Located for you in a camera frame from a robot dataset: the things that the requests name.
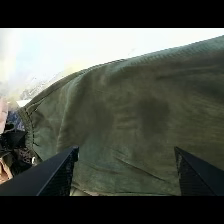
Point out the dark green garment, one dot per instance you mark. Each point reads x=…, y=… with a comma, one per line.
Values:
x=133, y=113

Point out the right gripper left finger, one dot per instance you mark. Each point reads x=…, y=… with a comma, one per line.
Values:
x=46, y=176

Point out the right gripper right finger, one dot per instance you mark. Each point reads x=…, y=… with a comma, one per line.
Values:
x=203, y=180

